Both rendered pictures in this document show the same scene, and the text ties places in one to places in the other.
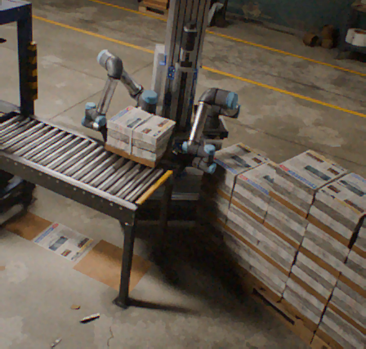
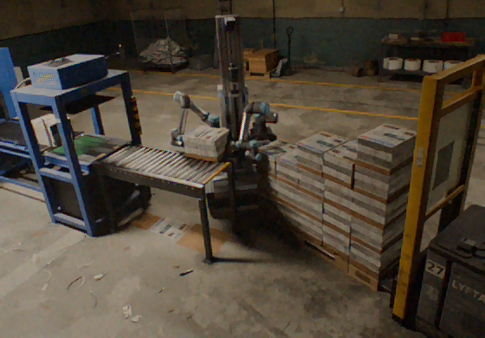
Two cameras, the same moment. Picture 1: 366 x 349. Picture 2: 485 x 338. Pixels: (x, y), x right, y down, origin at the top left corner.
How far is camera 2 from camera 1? 0.83 m
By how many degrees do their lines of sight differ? 11
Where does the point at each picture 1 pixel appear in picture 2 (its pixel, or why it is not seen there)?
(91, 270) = (188, 243)
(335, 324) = (358, 251)
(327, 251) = (340, 197)
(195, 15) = (235, 58)
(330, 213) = (335, 168)
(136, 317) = (218, 269)
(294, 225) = (317, 184)
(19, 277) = (139, 252)
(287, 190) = (306, 159)
